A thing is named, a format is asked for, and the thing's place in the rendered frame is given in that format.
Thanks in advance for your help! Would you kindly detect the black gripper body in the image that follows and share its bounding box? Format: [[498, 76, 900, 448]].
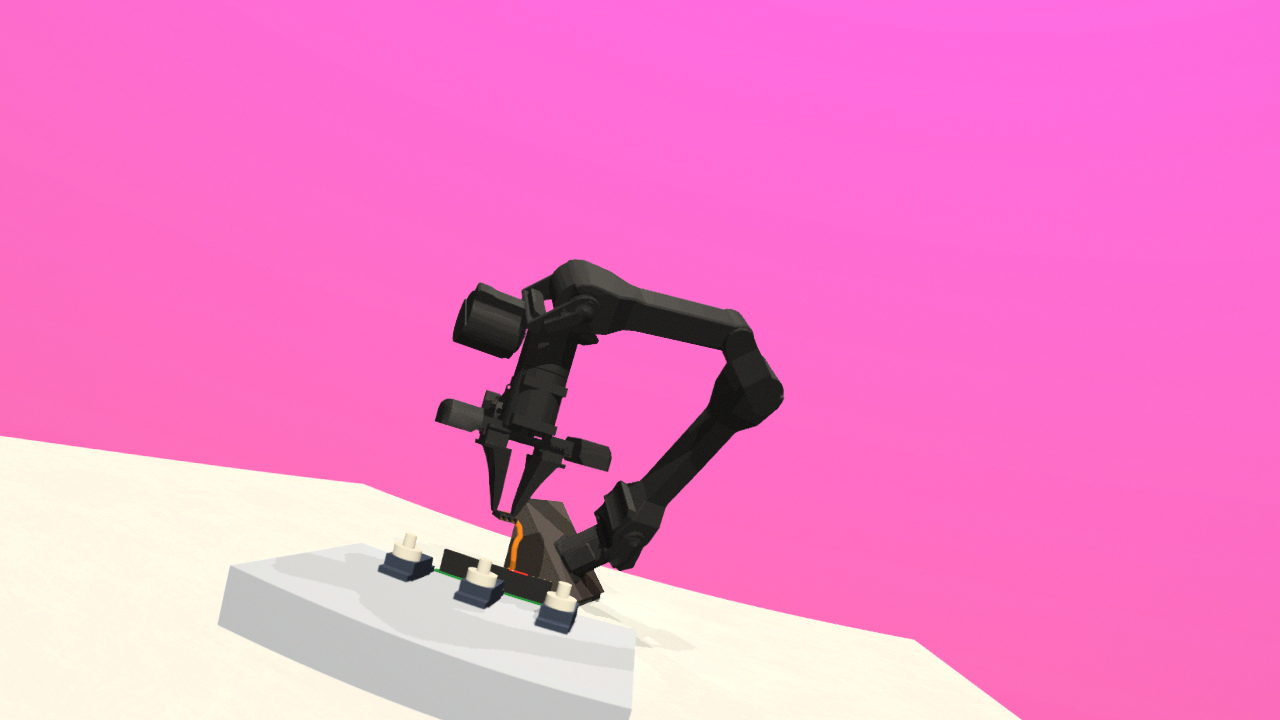
[[435, 365, 612, 471]]

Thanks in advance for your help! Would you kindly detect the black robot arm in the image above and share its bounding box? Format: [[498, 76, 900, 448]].
[[452, 259, 785, 584]]

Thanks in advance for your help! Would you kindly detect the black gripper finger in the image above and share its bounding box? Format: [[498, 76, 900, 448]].
[[475, 438, 512, 512], [509, 454, 566, 518]]

